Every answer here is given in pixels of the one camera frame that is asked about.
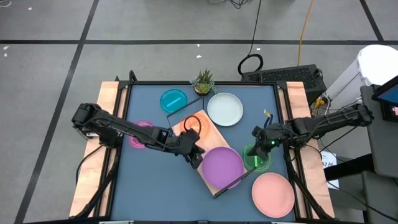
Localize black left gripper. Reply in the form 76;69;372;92
167;129;206;170

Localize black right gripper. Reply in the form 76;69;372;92
247;124;285;161

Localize small clear green plate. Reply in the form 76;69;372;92
241;143;274;174

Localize large purple plate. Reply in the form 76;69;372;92
201;146;245;190

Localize small clear orange plate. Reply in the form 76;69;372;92
179;113;212;144

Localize large salmon pink plate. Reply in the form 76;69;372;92
251;172;295;218

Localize large white plate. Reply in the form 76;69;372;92
206;92;244;128

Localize small clear teal plate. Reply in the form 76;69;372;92
159;88;188;114

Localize small clear pink plate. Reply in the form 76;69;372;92
129;120;155;149

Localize light wooden side board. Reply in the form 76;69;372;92
285;81;336;218
68;81;128;218

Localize potted succulent in dark pot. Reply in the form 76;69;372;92
190;68;218;96

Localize white printed paper sheet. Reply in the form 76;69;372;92
320;151;340;190

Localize black computer tower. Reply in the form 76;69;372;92
241;64;327;105

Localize grey cart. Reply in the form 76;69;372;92
360;83;398;224

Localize black tablet screen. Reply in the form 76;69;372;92
371;75;398;108

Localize white lidded bin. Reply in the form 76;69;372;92
325;44;398;100

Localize black aluminium table frame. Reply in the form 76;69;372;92
74;70;333;224

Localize black floor cable with loop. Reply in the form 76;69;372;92
238;0;264;75

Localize yellow floor cable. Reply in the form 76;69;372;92
297;0;315;67

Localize tangled black cables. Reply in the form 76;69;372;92
207;0;249;9

